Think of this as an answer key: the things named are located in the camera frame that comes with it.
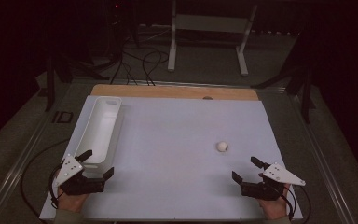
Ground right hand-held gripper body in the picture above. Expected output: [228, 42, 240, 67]
[240, 161, 307, 202]

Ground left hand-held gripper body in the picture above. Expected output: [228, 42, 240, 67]
[53, 154, 106, 196]

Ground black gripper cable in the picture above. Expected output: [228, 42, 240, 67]
[278, 183, 312, 224]
[20, 138, 71, 224]

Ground black floor cables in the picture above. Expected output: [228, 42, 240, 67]
[110, 49, 171, 87]

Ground person's left hand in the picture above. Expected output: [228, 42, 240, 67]
[56, 191, 90, 215]

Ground white plastic bin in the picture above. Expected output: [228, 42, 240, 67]
[74, 96, 125, 179]

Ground aluminium frame rail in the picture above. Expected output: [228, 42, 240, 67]
[0, 79, 76, 224]
[287, 92, 355, 224]

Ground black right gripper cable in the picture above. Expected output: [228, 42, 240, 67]
[278, 183, 312, 224]

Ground black stand legs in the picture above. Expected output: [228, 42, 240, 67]
[250, 32, 317, 125]
[44, 54, 110, 113]

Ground white metal stand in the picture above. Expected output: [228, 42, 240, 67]
[167, 0, 259, 77]

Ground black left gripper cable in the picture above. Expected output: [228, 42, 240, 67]
[20, 138, 71, 224]

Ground person's right hand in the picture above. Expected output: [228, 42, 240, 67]
[258, 183, 292, 220]

